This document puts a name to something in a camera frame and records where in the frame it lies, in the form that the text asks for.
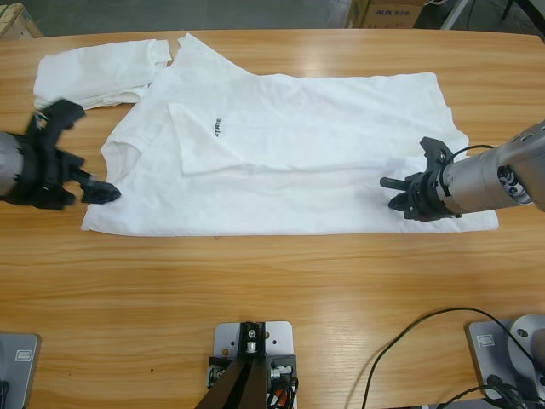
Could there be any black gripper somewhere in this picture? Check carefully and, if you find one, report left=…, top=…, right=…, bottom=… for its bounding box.
left=6, top=100, right=123, bottom=210
left=379, top=135, right=463, bottom=222

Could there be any white Unitree print t-shirt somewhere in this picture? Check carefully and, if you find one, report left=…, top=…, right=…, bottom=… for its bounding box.
left=79, top=32, right=499, bottom=238

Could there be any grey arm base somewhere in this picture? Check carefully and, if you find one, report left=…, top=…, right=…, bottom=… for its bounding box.
left=463, top=314, right=545, bottom=401
left=0, top=331, right=43, bottom=409

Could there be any wooden crate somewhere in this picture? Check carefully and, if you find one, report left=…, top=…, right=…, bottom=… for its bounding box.
left=0, top=3, right=43, bottom=42

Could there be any cardboard box with AUX print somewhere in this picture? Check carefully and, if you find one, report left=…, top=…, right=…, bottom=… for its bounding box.
left=364, top=0, right=427, bottom=29

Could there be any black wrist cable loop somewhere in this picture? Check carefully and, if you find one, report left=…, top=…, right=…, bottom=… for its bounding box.
left=450, top=145, right=495, bottom=165

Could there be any long thin black cable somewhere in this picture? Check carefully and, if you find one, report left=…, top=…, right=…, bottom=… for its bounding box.
left=364, top=307, right=510, bottom=409

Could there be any white metal frame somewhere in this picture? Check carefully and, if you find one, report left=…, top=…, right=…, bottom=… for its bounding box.
left=440, top=0, right=480, bottom=31

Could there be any black metal frame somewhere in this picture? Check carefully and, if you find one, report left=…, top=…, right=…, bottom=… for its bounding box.
left=500, top=0, right=545, bottom=42

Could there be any black base plug cable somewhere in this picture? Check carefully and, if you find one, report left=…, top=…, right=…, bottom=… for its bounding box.
left=442, top=374, right=545, bottom=409

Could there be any white mount block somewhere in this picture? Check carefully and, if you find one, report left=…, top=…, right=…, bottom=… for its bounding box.
left=212, top=321, right=295, bottom=384

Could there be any black bracket with connectors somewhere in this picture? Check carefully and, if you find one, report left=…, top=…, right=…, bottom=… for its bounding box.
left=207, top=352, right=299, bottom=409

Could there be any dark camera post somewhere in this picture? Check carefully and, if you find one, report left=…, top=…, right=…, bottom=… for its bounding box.
left=198, top=322, right=273, bottom=409

